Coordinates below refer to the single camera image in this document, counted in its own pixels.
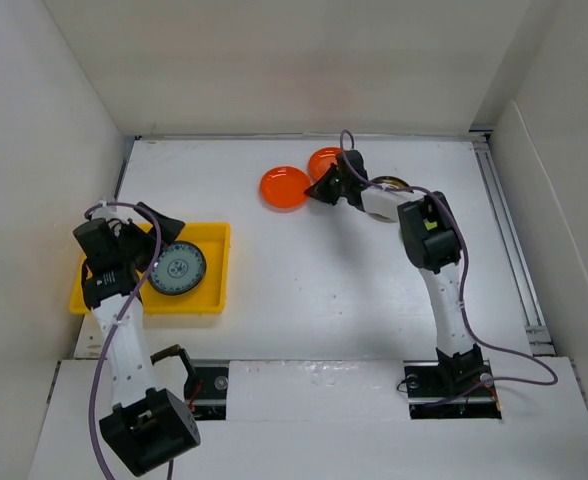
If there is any blue patterned plate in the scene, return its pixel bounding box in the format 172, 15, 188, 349
148, 241, 207, 296

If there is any orange plate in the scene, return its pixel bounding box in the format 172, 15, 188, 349
307, 147, 341, 182
259, 166, 311, 210

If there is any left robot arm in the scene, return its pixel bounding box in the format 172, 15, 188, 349
73, 199, 201, 479

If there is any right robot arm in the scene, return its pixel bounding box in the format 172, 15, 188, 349
305, 150, 484, 397

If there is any yellow plastic bin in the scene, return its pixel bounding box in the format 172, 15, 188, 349
69, 221, 231, 323

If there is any yellow patterned plate rear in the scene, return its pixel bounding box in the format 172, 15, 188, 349
371, 176, 409, 223

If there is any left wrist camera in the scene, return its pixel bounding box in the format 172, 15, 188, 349
84, 196, 130, 238

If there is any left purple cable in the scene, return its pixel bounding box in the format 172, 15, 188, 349
83, 197, 175, 480

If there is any left base mount slot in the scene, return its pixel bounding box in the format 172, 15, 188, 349
186, 363, 229, 421

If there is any right aluminium rail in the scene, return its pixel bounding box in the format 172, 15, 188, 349
470, 130, 557, 357

